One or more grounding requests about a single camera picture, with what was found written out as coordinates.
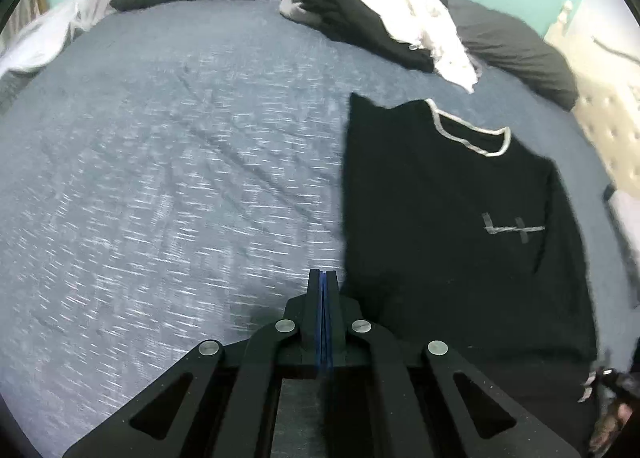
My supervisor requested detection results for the person's right hand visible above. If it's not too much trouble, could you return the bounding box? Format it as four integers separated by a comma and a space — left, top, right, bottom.
589, 400, 634, 457

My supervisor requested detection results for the black sweater with white trim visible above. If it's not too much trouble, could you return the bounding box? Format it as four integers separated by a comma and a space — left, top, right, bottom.
342, 94, 597, 452

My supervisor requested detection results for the light grey duvet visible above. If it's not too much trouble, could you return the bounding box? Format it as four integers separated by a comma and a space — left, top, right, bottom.
1, 0, 115, 115

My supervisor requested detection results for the cream tufted headboard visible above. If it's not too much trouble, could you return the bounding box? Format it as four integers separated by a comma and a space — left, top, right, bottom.
544, 0, 639, 197

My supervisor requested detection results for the black and white clothes pile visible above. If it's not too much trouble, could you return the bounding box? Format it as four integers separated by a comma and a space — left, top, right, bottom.
280, 0, 478, 93

